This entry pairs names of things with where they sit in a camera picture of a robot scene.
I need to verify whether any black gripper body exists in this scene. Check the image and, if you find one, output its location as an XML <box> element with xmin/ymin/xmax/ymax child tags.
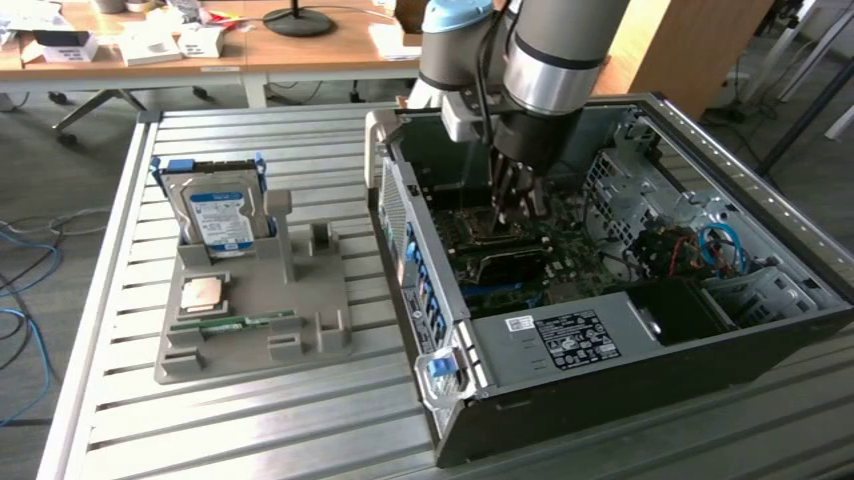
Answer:
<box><xmin>490</xmin><ymin>107</ymin><xmax>587</xmax><ymax>177</ymax></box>

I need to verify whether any metal CPU socket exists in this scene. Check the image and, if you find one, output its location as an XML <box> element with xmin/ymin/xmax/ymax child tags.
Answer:
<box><xmin>457</xmin><ymin>204</ymin><xmax>529</xmax><ymax>246</ymax></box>

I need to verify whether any perforated silver disk bay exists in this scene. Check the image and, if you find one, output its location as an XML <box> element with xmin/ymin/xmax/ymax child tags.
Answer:
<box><xmin>581</xmin><ymin>144</ymin><xmax>675</xmax><ymax>251</ymax></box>

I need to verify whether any green motherboard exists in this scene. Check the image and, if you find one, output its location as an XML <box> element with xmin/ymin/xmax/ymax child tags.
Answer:
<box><xmin>426</xmin><ymin>179</ymin><xmax>642</xmax><ymax>321</ymax></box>

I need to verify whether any blue expansion slot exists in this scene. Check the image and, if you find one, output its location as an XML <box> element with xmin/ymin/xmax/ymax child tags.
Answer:
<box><xmin>463</xmin><ymin>282</ymin><xmax>523</xmax><ymax>297</ymax></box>

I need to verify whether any white booklet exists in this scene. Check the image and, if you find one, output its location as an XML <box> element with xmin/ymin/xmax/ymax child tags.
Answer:
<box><xmin>369</xmin><ymin>22</ymin><xmax>423</xmax><ymax>62</ymax></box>

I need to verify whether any black floor object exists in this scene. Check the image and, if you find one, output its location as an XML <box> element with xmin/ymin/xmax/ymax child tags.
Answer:
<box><xmin>699</xmin><ymin>106</ymin><xmax>749</xmax><ymax>125</ymax></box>

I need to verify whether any wooden cabinet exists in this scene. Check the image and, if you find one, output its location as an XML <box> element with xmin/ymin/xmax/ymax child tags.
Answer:
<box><xmin>593</xmin><ymin>0</ymin><xmax>780</xmax><ymax>121</ymax></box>

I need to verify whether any wooden office desk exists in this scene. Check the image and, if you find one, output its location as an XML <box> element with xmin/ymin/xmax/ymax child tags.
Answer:
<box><xmin>243</xmin><ymin>0</ymin><xmax>613</xmax><ymax>109</ymax></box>
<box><xmin>0</xmin><ymin>0</ymin><xmax>248</xmax><ymax>146</ymax></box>

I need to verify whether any grey power supply unit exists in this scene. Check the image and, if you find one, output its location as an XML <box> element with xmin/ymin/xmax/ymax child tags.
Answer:
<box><xmin>466</xmin><ymin>292</ymin><xmax>666</xmax><ymax>394</ymax></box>

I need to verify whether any grey parts rack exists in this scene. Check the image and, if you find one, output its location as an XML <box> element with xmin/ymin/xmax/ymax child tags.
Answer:
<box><xmin>152</xmin><ymin>189</ymin><xmax>359</xmax><ymax>385</ymax></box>

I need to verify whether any black round lamp base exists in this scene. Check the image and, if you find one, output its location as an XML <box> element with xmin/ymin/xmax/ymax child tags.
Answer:
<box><xmin>262</xmin><ymin>0</ymin><xmax>337</xmax><ymax>38</ymax></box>

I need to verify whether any hard disk in blue caddy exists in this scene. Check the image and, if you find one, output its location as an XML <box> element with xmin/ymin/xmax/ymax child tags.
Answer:
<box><xmin>150</xmin><ymin>152</ymin><xmax>272</xmax><ymax>261</ymax></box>

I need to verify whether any black open PC case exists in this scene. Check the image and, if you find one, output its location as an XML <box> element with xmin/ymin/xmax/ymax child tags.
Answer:
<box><xmin>363</xmin><ymin>91</ymin><xmax>854</xmax><ymax>469</ymax></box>

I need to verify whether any white furniture foot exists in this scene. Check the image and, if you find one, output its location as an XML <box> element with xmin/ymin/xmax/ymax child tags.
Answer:
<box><xmin>824</xmin><ymin>107</ymin><xmax>854</xmax><ymax>141</ymax></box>

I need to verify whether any green RAM stick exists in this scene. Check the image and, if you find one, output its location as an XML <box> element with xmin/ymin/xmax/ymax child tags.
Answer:
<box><xmin>170</xmin><ymin>309</ymin><xmax>299</xmax><ymax>335</ymax></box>

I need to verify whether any silver CPU chip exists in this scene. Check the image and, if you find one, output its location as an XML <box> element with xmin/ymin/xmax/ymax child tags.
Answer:
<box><xmin>178</xmin><ymin>275</ymin><xmax>226</xmax><ymax>314</ymax></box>

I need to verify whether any small white carton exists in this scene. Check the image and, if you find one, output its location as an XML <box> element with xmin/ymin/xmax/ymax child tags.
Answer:
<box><xmin>176</xmin><ymin>24</ymin><xmax>227</xmax><ymax>60</ymax></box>

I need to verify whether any flat white box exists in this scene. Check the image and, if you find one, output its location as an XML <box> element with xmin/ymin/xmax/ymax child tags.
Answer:
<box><xmin>118</xmin><ymin>22</ymin><xmax>186</xmax><ymax>67</ymax></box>

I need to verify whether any open white box black inside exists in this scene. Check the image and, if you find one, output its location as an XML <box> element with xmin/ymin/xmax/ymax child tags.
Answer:
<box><xmin>31</xmin><ymin>29</ymin><xmax>102</xmax><ymax>65</ymax></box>

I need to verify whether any pile of papers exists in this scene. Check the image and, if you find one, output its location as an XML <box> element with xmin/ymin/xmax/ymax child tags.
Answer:
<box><xmin>0</xmin><ymin>0</ymin><xmax>76</xmax><ymax>34</ymax></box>

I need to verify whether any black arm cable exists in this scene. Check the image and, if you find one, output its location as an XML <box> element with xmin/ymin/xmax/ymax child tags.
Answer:
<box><xmin>474</xmin><ymin>0</ymin><xmax>519</xmax><ymax>146</ymax></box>

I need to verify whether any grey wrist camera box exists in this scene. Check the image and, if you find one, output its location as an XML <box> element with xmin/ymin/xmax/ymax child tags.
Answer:
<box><xmin>439</xmin><ymin>93</ymin><xmax>501</xmax><ymax>145</ymax></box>

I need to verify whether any multicoloured power wire bundle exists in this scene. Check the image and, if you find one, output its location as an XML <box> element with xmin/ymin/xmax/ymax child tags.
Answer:
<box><xmin>630</xmin><ymin>224</ymin><xmax>710</xmax><ymax>280</ymax></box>

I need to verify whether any blue SATA wire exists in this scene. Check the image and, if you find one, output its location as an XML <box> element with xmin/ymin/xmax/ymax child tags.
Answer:
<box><xmin>697</xmin><ymin>223</ymin><xmax>750</xmax><ymax>277</ymax></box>

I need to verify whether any black partition post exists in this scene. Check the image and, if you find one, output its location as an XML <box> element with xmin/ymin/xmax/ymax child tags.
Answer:
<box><xmin>757</xmin><ymin>64</ymin><xmax>854</xmax><ymax>176</ymax></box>

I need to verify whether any white desk frame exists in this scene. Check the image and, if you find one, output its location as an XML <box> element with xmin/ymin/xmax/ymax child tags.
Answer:
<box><xmin>739</xmin><ymin>0</ymin><xmax>854</xmax><ymax>101</ymax></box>

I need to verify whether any white floor cable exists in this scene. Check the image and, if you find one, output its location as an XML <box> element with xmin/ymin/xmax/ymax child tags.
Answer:
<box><xmin>3</xmin><ymin>206</ymin><xmax>114</xmax><ymax>237</ymax></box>

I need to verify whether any blue floor cable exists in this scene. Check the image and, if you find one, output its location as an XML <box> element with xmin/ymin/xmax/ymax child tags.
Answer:
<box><xmin>0</xmin><ymin>307</ymin><xmax>56</xmax><ymax>429</ymax></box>
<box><xmin>0</xmin><ymin>219</ymin><xmax>66</xmax><ymax>299</ymax></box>

